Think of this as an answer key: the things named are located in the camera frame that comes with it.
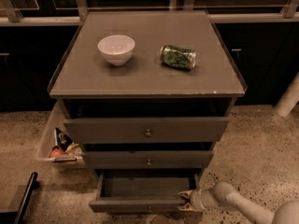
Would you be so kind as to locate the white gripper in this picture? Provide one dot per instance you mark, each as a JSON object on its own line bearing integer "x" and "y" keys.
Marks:
{"x": 196, "y": 200}

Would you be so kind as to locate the grey bottom drawer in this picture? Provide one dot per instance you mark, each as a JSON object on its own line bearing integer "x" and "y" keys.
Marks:
{"x": 143, "y": 191}

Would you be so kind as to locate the grey drawer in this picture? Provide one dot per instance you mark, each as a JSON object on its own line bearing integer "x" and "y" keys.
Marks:
{"x": 146, "y": 130}
{"x": 143, "y": 191}
{"x": 146, "y": 159}

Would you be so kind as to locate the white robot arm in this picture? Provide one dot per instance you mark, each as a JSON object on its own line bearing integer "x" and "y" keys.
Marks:
{"x": 224, "y": 196}

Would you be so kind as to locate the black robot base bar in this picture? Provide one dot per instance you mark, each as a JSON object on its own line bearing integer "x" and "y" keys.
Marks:
{"x": 17, "y": 216}

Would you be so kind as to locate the grey middle drawer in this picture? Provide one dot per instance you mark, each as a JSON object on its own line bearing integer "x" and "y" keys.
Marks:
{"x": 146, "y": 159}

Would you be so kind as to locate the grey top drawer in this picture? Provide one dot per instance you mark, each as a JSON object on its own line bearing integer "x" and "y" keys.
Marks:
{"x": 146, "y": 130}

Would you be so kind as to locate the grey drawer cabinet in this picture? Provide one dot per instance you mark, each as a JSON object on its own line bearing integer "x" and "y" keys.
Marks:
{"x": 88, "y": 87}

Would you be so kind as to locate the crumpled tan snack packet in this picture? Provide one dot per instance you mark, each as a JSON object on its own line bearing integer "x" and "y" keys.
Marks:
{"x": 74, "y": 149}

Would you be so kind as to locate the black snack bag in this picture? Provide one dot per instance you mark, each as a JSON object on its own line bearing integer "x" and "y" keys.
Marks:
{"x": 62, "y": 140}

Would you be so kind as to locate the red apple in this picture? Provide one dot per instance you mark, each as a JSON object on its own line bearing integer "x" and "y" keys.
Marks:
{"x": 56, "y": 152}

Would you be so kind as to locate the clear plastic bin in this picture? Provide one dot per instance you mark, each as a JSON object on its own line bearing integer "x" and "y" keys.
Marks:
{"x": 47, "y": 143}

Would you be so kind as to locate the green soda can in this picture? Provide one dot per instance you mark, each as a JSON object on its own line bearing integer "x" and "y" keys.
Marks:
{"x": 178, "y": 57}

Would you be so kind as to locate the white table leg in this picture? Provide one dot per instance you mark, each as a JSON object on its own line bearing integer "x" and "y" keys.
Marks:
{"x": 289, "y": 99}

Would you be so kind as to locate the white ceramic bowl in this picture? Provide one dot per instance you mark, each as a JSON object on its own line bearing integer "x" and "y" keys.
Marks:
{"x": 117, "y": 49}

